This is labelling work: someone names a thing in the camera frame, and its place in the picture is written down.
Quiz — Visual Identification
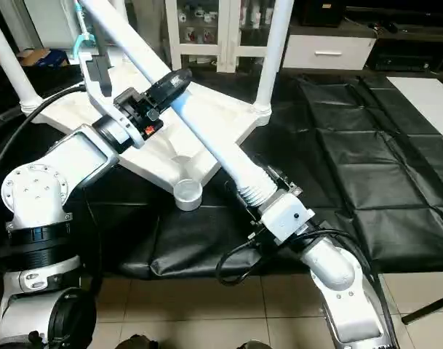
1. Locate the dark robot left foot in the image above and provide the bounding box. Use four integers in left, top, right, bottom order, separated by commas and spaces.
116, 334, 158, 349

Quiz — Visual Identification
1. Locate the light blue hose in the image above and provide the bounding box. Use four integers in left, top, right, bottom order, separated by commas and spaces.
70, 0, 95, 63

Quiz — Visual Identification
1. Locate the dark robot foot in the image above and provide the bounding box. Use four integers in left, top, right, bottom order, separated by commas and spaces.
116, 334, 158, 349
236, 340, 274, 349

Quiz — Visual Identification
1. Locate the white glass-door cabinet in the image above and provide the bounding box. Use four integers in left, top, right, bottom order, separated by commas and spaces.
165, 0, 298, 73

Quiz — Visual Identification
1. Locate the white low drawer unit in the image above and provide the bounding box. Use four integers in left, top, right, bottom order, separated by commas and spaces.
282, 33, 378, 72

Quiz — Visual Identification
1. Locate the white sheet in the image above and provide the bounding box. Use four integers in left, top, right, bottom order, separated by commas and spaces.
387, 75, 443, 143

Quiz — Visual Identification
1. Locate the black work mat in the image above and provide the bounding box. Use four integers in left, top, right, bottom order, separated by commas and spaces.
0, 65, 443, 281

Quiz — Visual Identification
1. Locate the white plastic table top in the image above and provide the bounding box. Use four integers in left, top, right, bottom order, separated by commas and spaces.
31, 44, 274, 213

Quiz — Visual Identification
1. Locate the dark robot right foot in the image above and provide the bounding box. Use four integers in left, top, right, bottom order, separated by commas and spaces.
236, 340, 274, 349

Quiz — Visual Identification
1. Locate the black stand leg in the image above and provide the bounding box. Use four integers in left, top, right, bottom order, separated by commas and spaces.
402, 292, 443, 325

